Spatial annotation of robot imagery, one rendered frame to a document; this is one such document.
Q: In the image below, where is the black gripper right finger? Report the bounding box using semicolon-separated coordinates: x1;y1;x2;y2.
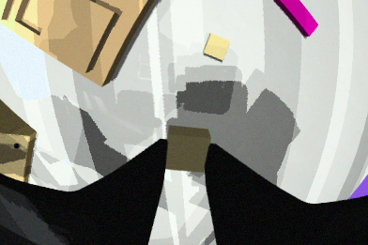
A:
204;144;368;245

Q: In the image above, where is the magenta rectangular block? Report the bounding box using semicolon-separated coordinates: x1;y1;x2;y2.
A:
273;0;318;37

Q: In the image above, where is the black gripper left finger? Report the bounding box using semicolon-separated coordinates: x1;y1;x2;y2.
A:
0;140;168;245

